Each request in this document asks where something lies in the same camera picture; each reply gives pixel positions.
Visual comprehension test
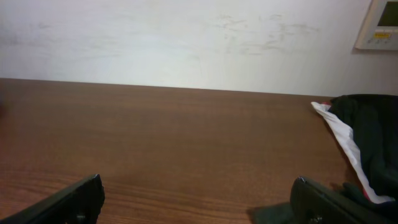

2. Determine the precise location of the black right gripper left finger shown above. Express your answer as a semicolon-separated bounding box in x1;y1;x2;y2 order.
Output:
1;174;105;224

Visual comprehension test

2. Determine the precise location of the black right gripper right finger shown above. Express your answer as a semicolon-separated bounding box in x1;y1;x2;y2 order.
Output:
290;177;389;224

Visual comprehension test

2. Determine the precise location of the pile of black white red clothes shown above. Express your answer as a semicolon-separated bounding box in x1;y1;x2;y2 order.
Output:
248;93;398;224

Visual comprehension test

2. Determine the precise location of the white wall control panel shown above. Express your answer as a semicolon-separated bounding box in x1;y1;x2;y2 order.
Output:
354;0;397;50

